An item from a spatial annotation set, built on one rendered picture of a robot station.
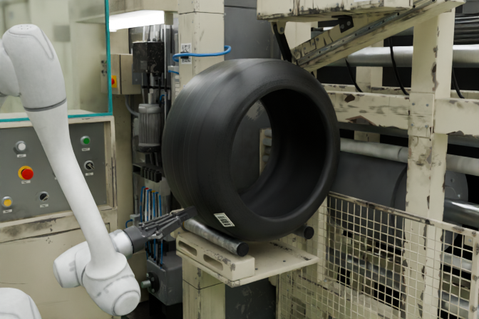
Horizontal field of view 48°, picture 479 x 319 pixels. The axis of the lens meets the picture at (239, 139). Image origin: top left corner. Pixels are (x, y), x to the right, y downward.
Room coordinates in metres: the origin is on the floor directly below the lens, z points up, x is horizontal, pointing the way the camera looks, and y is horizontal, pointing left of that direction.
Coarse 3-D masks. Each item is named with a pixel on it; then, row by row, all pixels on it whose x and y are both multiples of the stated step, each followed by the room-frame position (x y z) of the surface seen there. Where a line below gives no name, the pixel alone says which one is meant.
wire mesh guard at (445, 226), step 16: (384, 208) 1.72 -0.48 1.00; (384, 224) 1.73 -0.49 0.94; (432, 224) 1.57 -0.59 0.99; (448, 224) 1.53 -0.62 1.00; (352, 256) 1.84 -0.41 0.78; (400, 256) 1.68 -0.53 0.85; (288, 272) 2.13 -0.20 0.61; (336, 272) 1.91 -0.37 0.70; (352, 272) 1.84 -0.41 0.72; (416, 272) 1.62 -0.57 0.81; (400, 288) 1.67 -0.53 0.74; (432, 288) 1.57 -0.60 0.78; (464, 288) 1.49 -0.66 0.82; (384, 304) 1.72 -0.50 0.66
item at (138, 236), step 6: (132, 228) 1.47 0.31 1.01; (138, 228) 1.53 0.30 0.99; (156, 228) 1.51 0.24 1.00; (132, 234) 1.45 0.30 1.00; (138, 234) 1.46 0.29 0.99; (144, 234) 1.47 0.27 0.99; (150, 234) 1.47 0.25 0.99; (132, 240) 1.44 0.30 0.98; (138, 240) 1.45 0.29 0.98; (144, 240) 1.46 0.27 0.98; (150, 240) 1.47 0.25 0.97; (138, 246) 1.45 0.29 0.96; (144, 246) 1.47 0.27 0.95
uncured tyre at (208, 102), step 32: (224, 64) 1.74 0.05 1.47; (256, 64) 1.64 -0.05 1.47; (288, 64) 1.71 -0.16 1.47; (192, 96) 1.64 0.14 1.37; (224, 96) 1.56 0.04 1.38; (256, 96) 1.58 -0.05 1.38; (288, 96) 1.98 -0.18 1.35; (320, 96) 1.74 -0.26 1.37; (192, 128) 1.55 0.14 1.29; (224, 128) 1.52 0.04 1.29; (288, 128) 2.02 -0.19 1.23; (320, 128) 1.91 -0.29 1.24; (192, 160) 1.53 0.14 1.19; (224, 160) 1.52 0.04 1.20; (288, 160) 2.01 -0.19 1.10; (320, 160) 1.90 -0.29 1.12; (192, 192) 1.56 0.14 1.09; (224, 192) 1.52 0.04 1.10; (256, 192) 1.95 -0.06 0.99; (288, 192) 1.94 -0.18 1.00; (320, 192) 1.74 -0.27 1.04; (256, 224) 1.59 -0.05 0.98; (288, 224) 1.67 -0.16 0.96
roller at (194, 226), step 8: (184, 224) 1.85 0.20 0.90; (192, 224) 1.81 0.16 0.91; (200, 224) 1.78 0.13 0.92; (192, 232) 1.81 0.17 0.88; (200, 232) 1.75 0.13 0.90; (208, 232) 1.72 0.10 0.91; (216, 232) 1.70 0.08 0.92; (208, 240) 1.73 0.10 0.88; (216, 240) 1.67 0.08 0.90; (224, 240) 1.64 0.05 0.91; (232, 240) 1.62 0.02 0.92; (224, 248) 1.65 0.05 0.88; (232, 248) 1.60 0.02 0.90; (240, 248) 1.58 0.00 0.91; (248, 248) 1.60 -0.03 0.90
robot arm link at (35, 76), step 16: (16, 32) 1.19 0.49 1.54; (32, 32) 1.20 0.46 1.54; (0, 48) 1.20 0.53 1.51; (16, 48) 1.18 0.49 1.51; (32, 48) 1.18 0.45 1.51; (48, 48) 1.22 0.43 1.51; (0, 64) 1.19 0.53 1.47; (16, 64) 1.18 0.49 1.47; (32, 64) 1.18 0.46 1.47; (48, 64) 1.21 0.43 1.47; (0, 80) 1.20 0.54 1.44; (16, 80) 1.20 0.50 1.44; (32, 80) 1.19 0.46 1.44; (48, 80) 1.21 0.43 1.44; (16, 96) 1.22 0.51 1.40; (32, 96) 1.20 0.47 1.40; (48, 96) 1.21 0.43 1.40; (64, 96) 1.26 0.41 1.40
